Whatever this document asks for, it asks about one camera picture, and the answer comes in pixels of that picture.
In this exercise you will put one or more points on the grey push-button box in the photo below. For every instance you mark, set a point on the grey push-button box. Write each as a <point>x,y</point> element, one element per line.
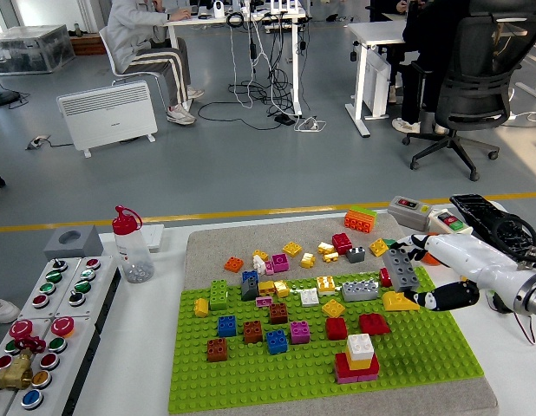
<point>42,286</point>
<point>73,359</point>
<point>3,362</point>
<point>96,281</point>

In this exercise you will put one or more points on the black power adapter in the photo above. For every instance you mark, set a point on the black power adapter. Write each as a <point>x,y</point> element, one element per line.
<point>502,303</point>

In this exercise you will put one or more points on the yellow and white toy brick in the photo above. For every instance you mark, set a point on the yellow and white toy brick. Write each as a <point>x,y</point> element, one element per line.
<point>326,286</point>

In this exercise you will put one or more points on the white desk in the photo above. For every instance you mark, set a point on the white desk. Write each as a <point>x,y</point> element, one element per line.
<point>381,32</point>
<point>296,65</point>

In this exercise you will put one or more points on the grey block with hole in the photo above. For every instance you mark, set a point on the grey block with hole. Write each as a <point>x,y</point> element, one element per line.
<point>90,247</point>

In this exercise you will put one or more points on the wide pink flat toy brick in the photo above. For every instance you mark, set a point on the wide pink flat toy brick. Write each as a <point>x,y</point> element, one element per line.
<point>348,380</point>

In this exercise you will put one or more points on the small pink flat toy brick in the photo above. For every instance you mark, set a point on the small pink flat toy brick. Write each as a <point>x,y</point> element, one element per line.
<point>264,301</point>

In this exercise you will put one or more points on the small yellow toy brick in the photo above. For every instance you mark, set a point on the small yellow toy brick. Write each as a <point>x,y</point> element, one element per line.
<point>260,254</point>
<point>325,248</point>
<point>330,257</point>
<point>307,260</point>

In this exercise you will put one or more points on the white switch box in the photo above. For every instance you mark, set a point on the white switch box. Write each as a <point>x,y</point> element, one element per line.
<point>450,222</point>

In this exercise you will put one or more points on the orange long toy brick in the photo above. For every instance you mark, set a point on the orange long toy brick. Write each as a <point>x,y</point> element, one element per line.
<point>359,223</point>

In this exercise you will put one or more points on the clear storage crate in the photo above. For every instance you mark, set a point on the clear storage crate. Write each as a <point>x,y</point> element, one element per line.
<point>29,50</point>

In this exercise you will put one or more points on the grey switch box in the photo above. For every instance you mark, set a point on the grey switch box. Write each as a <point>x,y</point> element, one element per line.
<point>407,212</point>

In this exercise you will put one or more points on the lime green tall toy brick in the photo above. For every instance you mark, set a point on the lime green tall toy brick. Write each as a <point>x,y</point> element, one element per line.
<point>219,296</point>

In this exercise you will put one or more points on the white flat wall switch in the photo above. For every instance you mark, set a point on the white flat wall switch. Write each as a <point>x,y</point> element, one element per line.
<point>154,236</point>

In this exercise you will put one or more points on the white square toy brick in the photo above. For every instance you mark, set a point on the white square toy brick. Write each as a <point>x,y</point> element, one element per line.
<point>360,345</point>

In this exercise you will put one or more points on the clear bottle red cap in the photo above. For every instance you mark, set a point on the clear bottle red cap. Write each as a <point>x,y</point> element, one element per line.
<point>131,255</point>

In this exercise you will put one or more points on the red and white toy brick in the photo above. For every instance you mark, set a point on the red and white toy brick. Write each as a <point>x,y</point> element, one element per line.
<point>384,277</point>

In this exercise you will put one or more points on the orange fruit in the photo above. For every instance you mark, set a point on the orange fruit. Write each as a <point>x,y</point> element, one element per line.
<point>430,260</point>

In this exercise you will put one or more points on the dark grey sloped toy brick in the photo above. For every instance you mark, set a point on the dark grey sloped toy brick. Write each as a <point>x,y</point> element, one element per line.
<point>250,290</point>

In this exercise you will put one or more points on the lime green long toy brick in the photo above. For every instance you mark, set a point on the lime green long toy brick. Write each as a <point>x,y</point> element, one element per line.
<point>368,212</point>

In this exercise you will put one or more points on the red sloped toy brick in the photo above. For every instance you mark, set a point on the red sloped toy brick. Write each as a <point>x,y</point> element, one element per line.
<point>374,325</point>

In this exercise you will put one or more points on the light grey long toy brick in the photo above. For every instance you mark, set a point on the light grey long toy brick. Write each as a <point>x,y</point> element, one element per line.
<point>360,291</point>

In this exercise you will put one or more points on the black fan base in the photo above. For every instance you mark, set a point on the black fan base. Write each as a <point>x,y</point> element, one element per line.
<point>3,97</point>

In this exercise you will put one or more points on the white panel heater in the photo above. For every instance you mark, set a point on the white panel heater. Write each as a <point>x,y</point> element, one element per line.
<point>107,115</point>

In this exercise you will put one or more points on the black keyboard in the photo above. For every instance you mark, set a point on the black keyboard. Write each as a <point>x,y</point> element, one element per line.
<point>476,208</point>

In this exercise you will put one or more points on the brass valve red handwheel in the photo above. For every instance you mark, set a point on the brass valve red handwheel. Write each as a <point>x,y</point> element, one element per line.
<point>14,375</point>

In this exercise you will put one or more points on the wooden box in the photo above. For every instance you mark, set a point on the wooden box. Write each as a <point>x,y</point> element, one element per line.
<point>88,45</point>

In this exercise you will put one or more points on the white flat toy brick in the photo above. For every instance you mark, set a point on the white flat toy brick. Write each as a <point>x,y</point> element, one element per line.
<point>309,298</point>

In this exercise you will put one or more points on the blue toy brick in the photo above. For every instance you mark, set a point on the blue toy brick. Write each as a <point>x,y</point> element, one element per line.
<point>250,277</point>
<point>226,326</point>
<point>277,342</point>

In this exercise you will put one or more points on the white chair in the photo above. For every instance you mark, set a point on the white chair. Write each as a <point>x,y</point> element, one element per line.
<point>105,47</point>

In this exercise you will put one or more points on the yellow curved toy brick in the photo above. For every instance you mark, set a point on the yellow curved toy brick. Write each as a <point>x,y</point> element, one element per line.
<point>394,302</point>

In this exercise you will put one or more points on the orange square toy brick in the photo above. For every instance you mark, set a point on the orange square toy brick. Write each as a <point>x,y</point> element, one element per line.
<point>233,264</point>

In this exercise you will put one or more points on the grey-brown mat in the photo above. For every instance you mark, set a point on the grey-brown mat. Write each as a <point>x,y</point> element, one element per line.
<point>216,247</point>

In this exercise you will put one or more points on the large red toy brick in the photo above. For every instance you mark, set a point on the large red toy brick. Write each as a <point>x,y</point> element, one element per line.
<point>341,368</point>

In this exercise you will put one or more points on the small white toy brick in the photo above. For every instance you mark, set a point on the small white toy brick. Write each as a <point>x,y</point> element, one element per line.
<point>258,264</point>

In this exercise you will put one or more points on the green baseplate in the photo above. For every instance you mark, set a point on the green baseplate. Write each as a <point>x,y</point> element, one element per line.
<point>294,381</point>

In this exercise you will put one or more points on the magenta toy brick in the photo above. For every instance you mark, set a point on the magenta toy brick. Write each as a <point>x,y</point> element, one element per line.
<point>300,333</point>
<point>280,263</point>

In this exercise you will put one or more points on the white desk camera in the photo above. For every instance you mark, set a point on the white desk camera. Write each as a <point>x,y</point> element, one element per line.
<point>218,9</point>

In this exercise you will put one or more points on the light grey tall toy brick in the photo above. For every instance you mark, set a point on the light grey tall toy brick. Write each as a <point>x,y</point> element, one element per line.
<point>401,268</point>

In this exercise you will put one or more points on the black office chair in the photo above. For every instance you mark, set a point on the black office chair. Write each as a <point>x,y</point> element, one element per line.
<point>476,78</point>

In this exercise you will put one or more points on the white computer tower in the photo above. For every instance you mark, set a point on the white computer tower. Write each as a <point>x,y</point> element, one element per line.
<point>376,86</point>

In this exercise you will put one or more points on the dark green toy brick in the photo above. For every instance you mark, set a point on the dark green toy brick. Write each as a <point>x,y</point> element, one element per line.
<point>387,242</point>

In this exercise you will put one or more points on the brown toy brick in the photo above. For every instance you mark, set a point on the brown toy brick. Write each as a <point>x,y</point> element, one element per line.
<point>252,332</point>
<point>217,350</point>
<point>279,314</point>

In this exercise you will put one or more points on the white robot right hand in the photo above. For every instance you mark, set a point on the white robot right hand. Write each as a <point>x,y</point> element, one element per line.
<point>467,255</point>

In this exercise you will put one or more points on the grey floor socket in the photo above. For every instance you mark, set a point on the grey floor socket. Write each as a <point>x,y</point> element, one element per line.
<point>37,142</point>

